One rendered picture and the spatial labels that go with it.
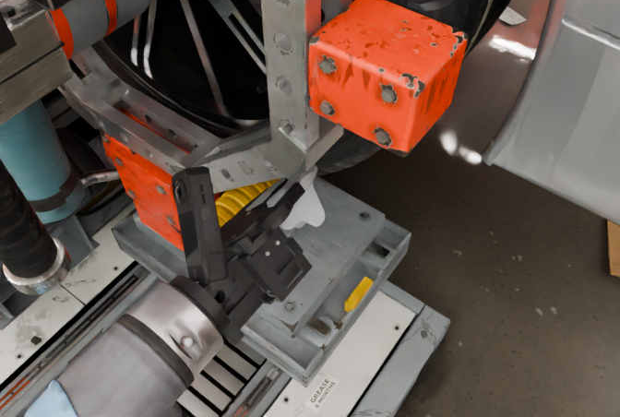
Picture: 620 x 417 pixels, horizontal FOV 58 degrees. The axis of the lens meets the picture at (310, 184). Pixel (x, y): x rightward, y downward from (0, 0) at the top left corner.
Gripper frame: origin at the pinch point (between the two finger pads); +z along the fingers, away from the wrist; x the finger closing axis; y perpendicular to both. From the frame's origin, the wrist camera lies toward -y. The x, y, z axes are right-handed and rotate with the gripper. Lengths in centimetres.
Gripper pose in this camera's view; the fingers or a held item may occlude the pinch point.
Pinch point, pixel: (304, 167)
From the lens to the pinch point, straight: 64.5
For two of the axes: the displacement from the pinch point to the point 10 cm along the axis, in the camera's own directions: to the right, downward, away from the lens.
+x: 5.7, -1.1, -8.1
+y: 5.7, 7.7, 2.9
